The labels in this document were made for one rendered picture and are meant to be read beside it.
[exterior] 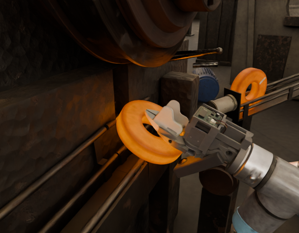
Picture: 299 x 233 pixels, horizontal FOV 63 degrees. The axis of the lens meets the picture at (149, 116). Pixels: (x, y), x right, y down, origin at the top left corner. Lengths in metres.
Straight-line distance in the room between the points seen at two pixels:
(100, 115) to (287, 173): 0.36
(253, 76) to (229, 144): 0.48
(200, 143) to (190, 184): 1.08
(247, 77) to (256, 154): 0.46
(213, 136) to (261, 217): 0.19
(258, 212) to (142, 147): 0.25
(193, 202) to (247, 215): 0.89
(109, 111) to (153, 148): 0.13
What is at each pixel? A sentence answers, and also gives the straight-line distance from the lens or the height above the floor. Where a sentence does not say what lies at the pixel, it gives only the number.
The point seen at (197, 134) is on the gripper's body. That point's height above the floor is 0.76.
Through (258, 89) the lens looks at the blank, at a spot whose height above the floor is 0.71.
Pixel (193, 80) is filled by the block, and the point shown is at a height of 0.80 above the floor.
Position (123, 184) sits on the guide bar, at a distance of 0.43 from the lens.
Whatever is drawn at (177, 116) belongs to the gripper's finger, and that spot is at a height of 0.77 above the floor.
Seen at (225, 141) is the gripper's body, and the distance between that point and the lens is 0.47.
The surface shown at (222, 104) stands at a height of 0.68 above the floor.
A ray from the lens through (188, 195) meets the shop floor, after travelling 1.47.
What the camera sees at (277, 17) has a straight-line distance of 3.11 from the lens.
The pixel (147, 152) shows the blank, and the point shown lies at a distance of 0.46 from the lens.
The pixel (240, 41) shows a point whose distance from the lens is 3.24.
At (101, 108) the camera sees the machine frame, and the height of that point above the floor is 0.80.
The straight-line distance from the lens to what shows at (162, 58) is 0.47.
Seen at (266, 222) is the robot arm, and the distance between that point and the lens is 0.55.
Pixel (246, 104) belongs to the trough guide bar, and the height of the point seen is 0.67.
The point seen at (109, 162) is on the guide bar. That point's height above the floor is 0.70.
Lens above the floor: 0.98
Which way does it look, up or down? 25 degrees down
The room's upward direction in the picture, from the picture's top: straight up
